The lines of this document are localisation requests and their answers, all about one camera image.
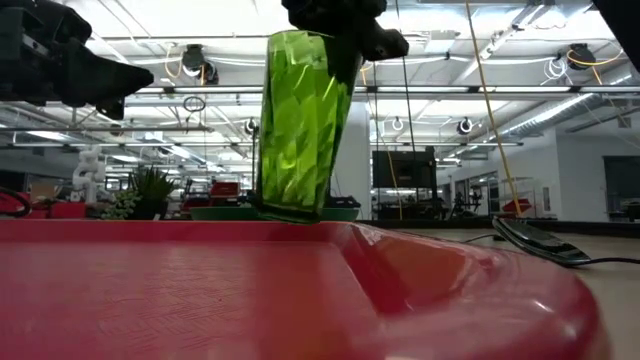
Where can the white robot figure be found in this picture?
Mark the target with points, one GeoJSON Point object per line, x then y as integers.
{"type": "Point", "coordinates": [89, 172]}

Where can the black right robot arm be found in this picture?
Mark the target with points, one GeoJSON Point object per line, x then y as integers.
{"type": "Point", "coordinates": [620, 25]}

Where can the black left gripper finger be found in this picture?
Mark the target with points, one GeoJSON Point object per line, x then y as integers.
{"type": "Point", "coordinates": [100, 75]}
{"type": "Point", "coordinates": [112, 109]}

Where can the black wall screen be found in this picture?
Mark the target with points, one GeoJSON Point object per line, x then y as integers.
{"type": "Point", "coordinates": [402, 170]}

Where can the black low device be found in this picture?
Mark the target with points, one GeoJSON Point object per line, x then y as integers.
{"type": "Point", "coordinates": [345, 201]}

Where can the red plastic tray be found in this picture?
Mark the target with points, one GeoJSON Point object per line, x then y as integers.
{"type": "Point", "coordinates": [200, 290]}

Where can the green faceted plastic cup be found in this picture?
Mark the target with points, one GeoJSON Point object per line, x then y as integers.
{"type": "Point", "coordinates": [300, 150]}

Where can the artificial green potted plant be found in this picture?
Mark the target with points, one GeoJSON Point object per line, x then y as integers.
{"type": "Point", "coordinates": [150, 195]}

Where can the red crate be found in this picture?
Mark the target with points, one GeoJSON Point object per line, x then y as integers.
{"type": "Point", "coordinates": [65, 210]}

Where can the green round plate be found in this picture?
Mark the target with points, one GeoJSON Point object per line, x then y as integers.
{"type": "Point", "coordinates": [220, 214]}

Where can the red toolbox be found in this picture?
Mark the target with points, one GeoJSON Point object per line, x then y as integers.
{"type": "Point", "coordinates": [225, 189]}

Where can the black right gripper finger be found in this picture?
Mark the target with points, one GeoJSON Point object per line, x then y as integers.
{"type": "Point", "coordinates": [351, 65]}
{"type": "Point", "coordinates": [382, 42]}

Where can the small cardboard box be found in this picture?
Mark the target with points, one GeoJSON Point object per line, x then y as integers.
{"type": "Point", "coordinates": [42, 191]}

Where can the red angled sign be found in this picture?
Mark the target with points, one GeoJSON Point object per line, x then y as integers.
{"type": "Point", "coordinates": [517, 206]}

